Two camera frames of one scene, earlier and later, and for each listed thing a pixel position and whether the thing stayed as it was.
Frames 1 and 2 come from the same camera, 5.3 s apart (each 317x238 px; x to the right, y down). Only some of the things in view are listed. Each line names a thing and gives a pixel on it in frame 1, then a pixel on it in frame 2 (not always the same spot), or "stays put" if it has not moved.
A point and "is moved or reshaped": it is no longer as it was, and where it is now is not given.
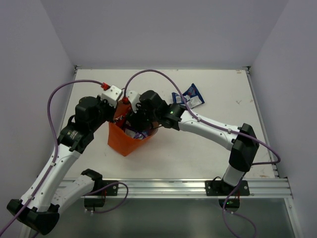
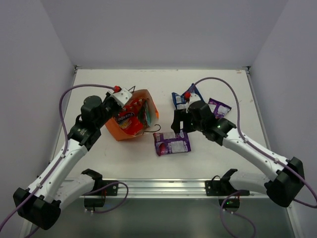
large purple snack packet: x=140 y=135 to x=168 y=143
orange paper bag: x=119 y=140 is moved or reshaped
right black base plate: x=220 y=188 stays put
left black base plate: x=111 y=191 stays put
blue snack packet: x=192 y=96 stays put
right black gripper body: x=143 y=117 to x=198 y=126
